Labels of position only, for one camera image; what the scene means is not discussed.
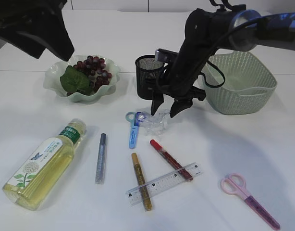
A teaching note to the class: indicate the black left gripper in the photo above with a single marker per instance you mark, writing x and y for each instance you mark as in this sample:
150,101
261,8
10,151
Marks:
38,26

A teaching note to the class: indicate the clear plastic ruler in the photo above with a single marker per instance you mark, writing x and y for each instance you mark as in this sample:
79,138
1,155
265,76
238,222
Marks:
154,187

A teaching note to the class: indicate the silver glitter pen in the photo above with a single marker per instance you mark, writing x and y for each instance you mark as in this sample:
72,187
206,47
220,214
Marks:
100,167

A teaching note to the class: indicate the gold glitter pen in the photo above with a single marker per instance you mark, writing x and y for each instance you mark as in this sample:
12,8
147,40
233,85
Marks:
141,181

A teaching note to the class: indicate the purple grape bunch with leaves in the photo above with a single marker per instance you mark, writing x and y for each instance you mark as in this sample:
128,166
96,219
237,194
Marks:
85,77

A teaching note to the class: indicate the clear plastic sheet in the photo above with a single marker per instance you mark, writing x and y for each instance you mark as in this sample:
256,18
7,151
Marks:
153,125

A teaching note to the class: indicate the silver blue wrist camera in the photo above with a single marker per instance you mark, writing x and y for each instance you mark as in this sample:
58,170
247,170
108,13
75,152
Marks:
165,56

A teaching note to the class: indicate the pink capped scissors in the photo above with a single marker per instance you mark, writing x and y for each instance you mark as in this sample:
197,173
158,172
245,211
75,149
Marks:
235,184

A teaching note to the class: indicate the blue capped scissors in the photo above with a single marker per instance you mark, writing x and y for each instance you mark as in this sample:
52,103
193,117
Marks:
134,119

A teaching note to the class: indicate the green woven plastic basket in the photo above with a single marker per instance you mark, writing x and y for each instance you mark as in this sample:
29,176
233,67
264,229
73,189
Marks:
247,86

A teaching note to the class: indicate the yellow tea bottle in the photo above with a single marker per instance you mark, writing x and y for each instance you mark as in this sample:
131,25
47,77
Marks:
35,178

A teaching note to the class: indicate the black mesh pen holder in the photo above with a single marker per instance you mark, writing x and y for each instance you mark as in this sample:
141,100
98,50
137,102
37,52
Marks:
147,69

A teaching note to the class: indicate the red glitter pen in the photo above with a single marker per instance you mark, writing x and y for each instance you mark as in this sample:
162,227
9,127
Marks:
172,162

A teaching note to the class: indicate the green wavy glass plate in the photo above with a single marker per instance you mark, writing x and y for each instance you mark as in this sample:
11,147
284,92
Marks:
53,74

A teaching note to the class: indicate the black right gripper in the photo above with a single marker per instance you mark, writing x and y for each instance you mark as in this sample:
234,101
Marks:
177,79

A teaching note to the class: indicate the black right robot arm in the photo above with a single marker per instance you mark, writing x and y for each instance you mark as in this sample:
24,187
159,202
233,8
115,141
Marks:
231,27

